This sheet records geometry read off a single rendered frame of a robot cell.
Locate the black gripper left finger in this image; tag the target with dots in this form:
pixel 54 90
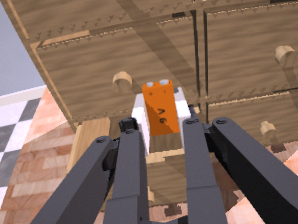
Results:
pixel 79 197

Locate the orange nine-volt battery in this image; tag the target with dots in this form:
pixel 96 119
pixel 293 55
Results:
pixel 161 108

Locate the light wooden chest of drawers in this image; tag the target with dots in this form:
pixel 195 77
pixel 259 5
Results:
pixel 196 10

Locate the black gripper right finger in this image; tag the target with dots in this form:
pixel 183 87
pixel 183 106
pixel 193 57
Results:
pixel 267 183

